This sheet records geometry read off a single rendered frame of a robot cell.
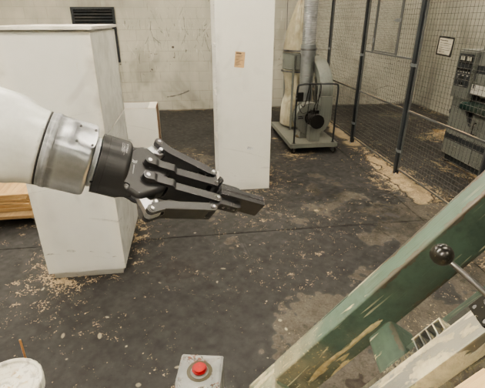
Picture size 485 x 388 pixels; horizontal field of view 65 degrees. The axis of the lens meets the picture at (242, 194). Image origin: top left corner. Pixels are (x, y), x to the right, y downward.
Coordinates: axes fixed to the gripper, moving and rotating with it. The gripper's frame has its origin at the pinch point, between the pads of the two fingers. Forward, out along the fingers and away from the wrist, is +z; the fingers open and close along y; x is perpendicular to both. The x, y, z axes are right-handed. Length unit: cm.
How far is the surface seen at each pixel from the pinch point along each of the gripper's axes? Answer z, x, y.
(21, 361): -22, 171, 18
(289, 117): 262, 278, 435
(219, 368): 25, 61, -7
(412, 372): 39.8, 11.2, -18.7
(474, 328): 42.3, -1.6, -14.5
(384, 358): 49, 25, -12
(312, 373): 46, 47, -11
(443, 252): 34.5, -6.3, -4.4
